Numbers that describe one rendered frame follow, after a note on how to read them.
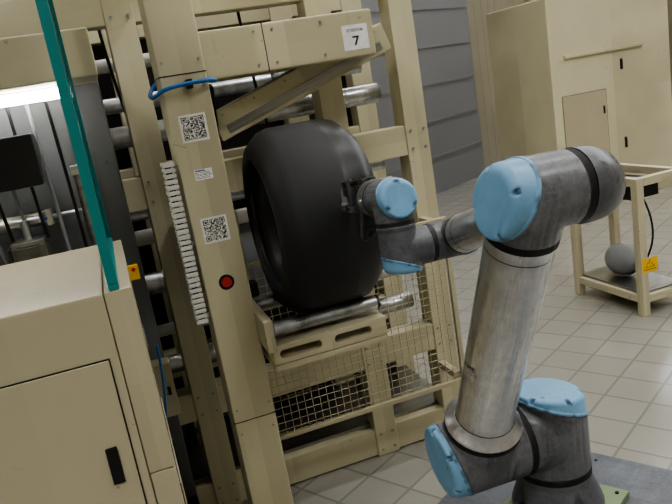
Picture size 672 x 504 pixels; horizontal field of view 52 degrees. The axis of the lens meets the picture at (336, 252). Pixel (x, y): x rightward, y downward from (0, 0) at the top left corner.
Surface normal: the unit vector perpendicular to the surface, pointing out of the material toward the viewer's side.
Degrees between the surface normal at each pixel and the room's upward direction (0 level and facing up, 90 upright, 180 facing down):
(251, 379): 90
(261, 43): 90
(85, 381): 90
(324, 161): 50
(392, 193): 78
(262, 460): 90
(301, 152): 42
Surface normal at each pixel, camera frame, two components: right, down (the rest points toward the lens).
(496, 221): -0.93, 0.10
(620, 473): -0.16, -0.96
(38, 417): 0.33, 0.18
